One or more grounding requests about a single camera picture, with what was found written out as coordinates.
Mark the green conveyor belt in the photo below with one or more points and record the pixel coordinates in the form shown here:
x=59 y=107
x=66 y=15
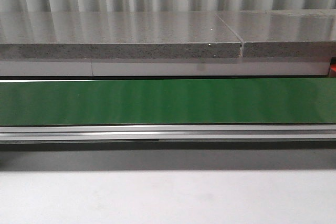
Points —
x=169 y=101

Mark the grey stone slab left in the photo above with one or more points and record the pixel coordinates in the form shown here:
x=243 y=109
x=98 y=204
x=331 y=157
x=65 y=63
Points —
x=116 y=35

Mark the grey stone slab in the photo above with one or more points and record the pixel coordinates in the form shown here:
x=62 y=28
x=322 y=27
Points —
x=116 y=35
x=283 y=33

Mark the grey stone slab right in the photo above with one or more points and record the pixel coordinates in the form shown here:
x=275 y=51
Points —
x=283 y=33

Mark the aluminium conveyor side rail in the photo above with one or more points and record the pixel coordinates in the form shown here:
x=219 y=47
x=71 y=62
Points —
x=169 y=133

